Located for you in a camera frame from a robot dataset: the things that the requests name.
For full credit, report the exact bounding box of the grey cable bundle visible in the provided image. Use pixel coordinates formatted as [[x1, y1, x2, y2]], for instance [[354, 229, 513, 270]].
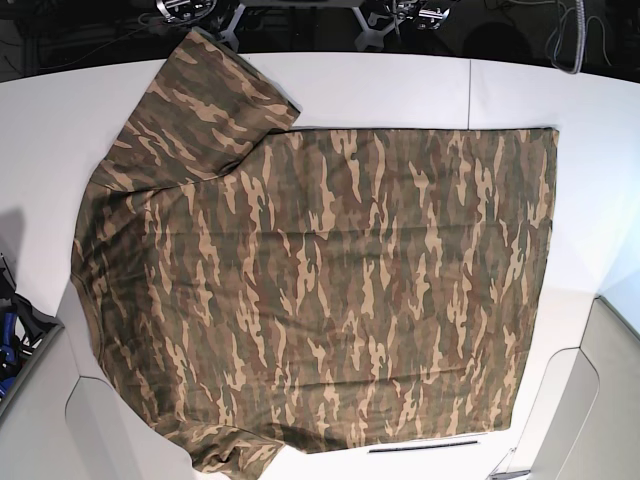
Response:
[[544, 0, 611, 76]]

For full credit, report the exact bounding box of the camouflage T-shirt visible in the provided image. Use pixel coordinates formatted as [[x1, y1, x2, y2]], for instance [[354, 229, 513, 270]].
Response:
[[71, 31, 559, 479]]

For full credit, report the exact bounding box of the blue and black equipment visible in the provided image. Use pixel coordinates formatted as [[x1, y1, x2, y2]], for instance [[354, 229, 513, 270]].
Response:
[[1, 255, 57, 401]]

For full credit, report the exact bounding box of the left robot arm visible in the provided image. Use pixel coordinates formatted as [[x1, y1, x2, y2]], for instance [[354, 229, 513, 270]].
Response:
[[391, 0, 456, 30]]

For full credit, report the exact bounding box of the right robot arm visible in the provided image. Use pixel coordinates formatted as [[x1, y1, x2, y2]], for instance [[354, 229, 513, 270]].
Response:
[[155, 0, 217, 24]]

